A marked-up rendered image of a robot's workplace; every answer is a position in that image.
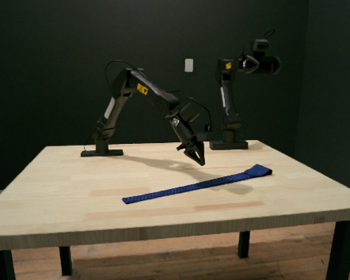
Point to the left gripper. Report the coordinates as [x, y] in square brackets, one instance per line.
[261, 63]

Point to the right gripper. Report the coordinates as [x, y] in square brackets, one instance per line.
[191, 145]

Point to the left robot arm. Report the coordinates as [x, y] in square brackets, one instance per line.
[224, 78]

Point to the dark blue necktie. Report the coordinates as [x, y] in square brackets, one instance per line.
[251, 173]

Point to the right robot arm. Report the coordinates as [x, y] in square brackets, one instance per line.
[124, 85]

